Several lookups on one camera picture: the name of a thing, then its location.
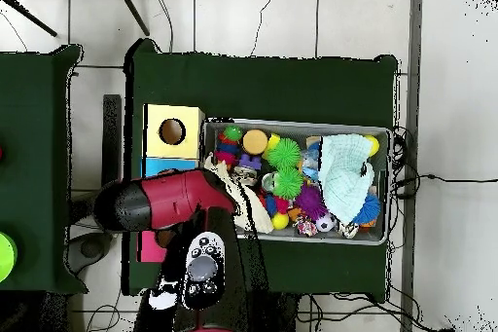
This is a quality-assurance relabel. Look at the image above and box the multicolour spiky caterpillar toy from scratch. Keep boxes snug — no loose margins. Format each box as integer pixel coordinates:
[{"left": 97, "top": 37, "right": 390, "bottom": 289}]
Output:
[{"left": 214, "top": 124, "right": 245, "bottom": 167}]

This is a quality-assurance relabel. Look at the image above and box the lime green bowl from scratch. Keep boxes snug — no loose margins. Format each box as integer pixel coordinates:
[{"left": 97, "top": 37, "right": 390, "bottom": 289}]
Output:
[{"left": 0, "top": 231, "right": 18, "bottom": 283}]

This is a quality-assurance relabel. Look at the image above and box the purple wooden block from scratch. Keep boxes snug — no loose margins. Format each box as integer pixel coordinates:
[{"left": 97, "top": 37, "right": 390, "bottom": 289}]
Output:
[{"left": 237, "top": 153, "right": 263, "bottom": 171}]

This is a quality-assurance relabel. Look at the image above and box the purple spiky ball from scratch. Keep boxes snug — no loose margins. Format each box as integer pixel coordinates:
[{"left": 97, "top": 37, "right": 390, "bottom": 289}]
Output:
[{"left": 294, "top": 183, "right": 328, "bottom": 221}]

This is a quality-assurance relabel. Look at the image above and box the black cable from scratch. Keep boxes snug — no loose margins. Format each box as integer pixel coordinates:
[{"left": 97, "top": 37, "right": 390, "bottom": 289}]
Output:
[{"left": 392, "top": 172, "right": 498, "bottom": 189}]

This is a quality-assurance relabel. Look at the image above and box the blue spiky ball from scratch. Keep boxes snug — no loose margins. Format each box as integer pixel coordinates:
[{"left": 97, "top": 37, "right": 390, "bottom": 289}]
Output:
[{"left": 351, "top": 192, "right": 381, "bottom": 226}]

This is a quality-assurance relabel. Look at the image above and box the wooden box with three holes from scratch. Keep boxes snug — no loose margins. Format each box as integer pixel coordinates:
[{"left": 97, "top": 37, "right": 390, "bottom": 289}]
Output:
[{"left": 136, "top": 103, "right": 206, "bottom": 264}]

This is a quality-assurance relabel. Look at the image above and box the green spiky ball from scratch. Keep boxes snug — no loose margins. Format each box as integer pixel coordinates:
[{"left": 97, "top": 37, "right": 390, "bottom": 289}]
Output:
[
  {"left": 267, "top": 137, "right": 302, "bottom": 169},
  {"left": 271, "top": 166, "right": 304, "bottom": 200}
]

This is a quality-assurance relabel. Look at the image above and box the mint green cloth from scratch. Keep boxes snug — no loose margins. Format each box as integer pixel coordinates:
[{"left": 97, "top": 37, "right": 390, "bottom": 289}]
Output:
[{"left": 316, "top": 133, "right": 375, "bottom": 225}]

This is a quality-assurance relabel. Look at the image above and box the yellow ball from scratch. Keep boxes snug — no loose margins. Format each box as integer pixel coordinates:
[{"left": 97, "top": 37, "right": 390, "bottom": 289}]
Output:
[{"left": 364, "top": 134, "right": 381, "bottom": 158}]

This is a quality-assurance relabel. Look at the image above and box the cream waffle cloth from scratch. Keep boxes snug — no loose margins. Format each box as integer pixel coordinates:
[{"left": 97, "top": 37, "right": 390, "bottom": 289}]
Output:
[{"left": 203, "top": 152, "right": 275, "bottom": 235}]

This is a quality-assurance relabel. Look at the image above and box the grey foot pedal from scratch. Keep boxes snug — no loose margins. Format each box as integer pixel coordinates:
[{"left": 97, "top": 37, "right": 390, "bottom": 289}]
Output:
[{"left": 65, "top": 231, "right": 115, "bottom": 276}]

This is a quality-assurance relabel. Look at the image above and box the dark green table cloth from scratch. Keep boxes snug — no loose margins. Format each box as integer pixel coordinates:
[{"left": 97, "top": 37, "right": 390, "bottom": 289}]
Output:
[
  {"left": 0, "top": 44, "right": 89, "bottom": 296},
  {"left": 122, "top": 38, "right": 399, "bottom": 296}
]

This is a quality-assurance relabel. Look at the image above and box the shallow mesh bin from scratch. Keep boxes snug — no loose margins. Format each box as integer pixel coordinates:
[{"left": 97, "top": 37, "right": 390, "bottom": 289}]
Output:
[{"left": 199, "top": 115, "right": 393, "bottom": 247}]

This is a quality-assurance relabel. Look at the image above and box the black tripod stand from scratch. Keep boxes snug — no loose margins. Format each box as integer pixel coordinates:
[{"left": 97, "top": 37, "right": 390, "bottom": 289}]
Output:
[{"left": 0, "top": 0, "right": 151, "bottom": 37}]

